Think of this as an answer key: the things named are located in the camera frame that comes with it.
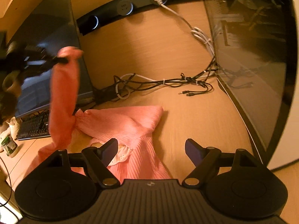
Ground white looped cable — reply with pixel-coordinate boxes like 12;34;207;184
115;73;159;99

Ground pink knit sweater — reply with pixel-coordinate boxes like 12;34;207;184
30;46;173;182

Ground black audio jack cables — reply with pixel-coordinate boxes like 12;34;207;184
179;84;213;98

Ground jar with green label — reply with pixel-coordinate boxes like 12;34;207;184
0;134;19;158

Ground person's left hand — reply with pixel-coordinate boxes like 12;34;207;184
2;71;21;94

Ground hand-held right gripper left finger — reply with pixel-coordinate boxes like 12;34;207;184
26;138;121;188

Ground black keyboard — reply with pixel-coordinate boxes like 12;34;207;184
16;110;53;141

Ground black curved monitor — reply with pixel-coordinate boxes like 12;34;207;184
0;0;117;119

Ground black cable bundle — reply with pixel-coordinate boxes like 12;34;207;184
113;56;222;101

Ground thin black cable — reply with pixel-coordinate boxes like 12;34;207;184
0;155;13;207

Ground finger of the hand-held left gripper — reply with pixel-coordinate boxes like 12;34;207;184
44;55;69;67

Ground white plug with coiled cable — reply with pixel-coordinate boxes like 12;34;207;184
152;0;216;59

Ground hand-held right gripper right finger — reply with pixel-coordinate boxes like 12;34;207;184
182;139;272;188

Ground black socket rail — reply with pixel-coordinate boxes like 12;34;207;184
77;0;201;36

